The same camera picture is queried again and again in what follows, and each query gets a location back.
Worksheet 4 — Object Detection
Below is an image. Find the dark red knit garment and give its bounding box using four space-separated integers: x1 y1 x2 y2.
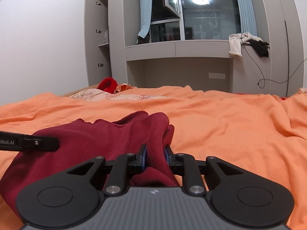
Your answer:
1 111 178 212

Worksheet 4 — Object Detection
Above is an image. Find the floral pink pillow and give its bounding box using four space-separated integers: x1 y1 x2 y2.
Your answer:
64 84 167 102

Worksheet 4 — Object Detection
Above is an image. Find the bright red cloth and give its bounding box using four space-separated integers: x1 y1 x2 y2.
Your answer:
97 77 118 94

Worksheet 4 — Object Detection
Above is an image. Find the cream white garment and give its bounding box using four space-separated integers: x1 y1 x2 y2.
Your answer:
229 32 262 59

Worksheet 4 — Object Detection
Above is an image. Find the black garment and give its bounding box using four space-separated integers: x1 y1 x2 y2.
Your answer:
248 39 270 58

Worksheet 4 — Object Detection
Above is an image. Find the right light blue curtain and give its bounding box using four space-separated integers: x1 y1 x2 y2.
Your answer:
237 0 257 36

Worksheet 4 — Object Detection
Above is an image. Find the light blue curtain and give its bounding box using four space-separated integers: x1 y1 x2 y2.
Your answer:
137 0 153 39
237 0 257 36

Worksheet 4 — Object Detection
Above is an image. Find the open grey cabinet door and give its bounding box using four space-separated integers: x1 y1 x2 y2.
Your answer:
84 0 111 86

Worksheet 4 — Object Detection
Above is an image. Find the left light blue curtain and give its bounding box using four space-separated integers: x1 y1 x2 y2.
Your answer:
137 0 153 39

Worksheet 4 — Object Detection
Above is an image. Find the white wall socket plate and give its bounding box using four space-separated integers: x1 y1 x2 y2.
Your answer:
209 72 226 80

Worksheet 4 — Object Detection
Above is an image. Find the black cable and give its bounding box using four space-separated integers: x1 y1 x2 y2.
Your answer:
241 38 307 89

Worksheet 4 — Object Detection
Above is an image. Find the grey wall cabinet unit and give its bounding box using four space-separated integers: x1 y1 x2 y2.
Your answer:
84 0 305 98

